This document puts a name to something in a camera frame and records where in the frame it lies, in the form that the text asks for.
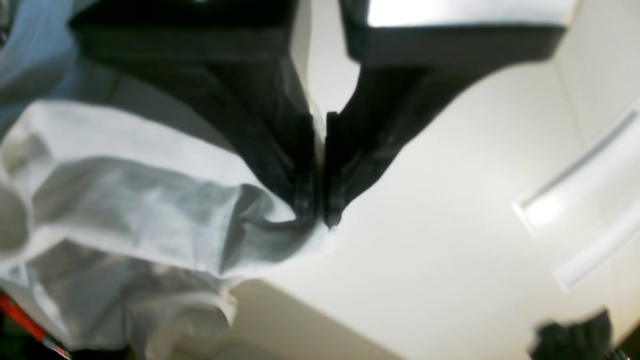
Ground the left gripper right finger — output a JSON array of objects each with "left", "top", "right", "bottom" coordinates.
[{"left": 323, "top": 0, "right": 578, "bottom": 228}]

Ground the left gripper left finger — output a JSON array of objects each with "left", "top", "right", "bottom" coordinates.
[{"left": 70, "top": 0, "right": 317, "bottom": 218}]

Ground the white t-shirt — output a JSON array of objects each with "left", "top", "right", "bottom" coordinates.
[{"left": 0, "top": 0, "right": 329, "bottom": 360}]

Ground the red handled tool left edge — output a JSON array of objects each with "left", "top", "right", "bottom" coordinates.
[{"left": 0, "top": 292, "right": 72, "bottom": 360}]

